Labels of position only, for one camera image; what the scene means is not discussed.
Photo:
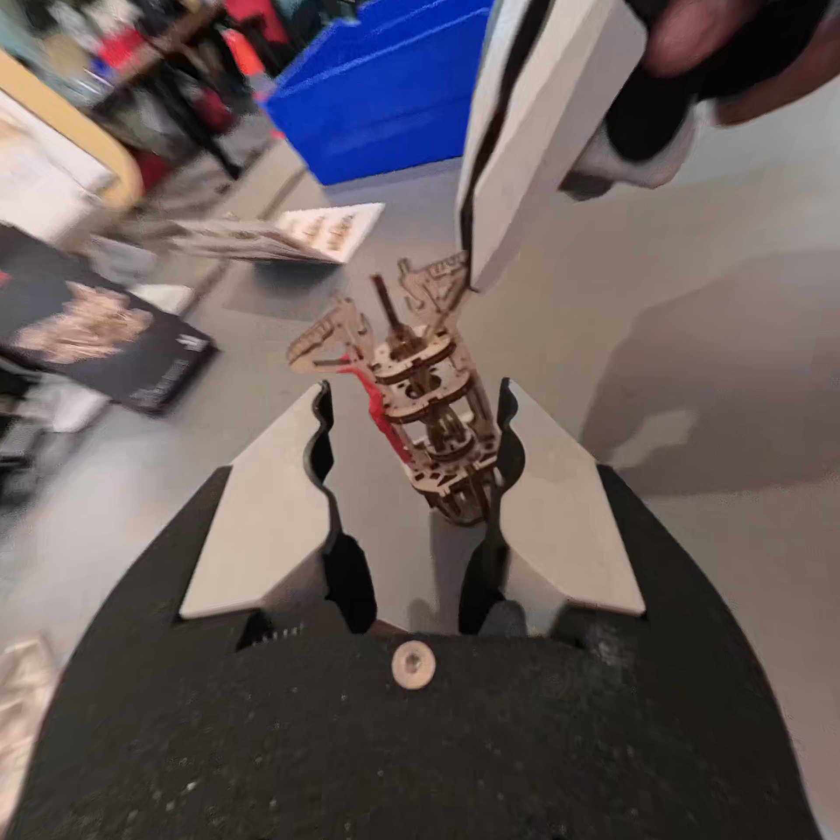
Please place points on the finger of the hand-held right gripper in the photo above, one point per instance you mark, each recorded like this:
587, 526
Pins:
558, 118
492, 79

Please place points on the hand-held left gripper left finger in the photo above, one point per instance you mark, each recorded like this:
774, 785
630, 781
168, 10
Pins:
262, 525

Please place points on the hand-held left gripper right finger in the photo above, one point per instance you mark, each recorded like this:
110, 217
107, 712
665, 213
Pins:
564, 525

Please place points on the wooden mechanical model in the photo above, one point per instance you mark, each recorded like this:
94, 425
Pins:
420, 387

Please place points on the small wooden model part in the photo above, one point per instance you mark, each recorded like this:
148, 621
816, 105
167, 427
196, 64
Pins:
433, 282

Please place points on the black model kit box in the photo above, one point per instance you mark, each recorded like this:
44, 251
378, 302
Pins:
98, 328

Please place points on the person's right hand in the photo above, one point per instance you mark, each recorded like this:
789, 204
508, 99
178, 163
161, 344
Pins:
682, 33

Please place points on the blue plastic bin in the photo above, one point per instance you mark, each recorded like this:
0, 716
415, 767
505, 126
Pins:
380, 98

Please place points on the red rubber band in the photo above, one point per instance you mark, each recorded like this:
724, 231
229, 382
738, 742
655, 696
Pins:
380, 413

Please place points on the instruction booklet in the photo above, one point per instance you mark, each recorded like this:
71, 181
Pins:
328, 229

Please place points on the curved wooden board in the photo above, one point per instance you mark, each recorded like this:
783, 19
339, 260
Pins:
98, 144

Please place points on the dark metal furniture frame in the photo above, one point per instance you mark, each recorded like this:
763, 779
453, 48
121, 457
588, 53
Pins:
190, 98

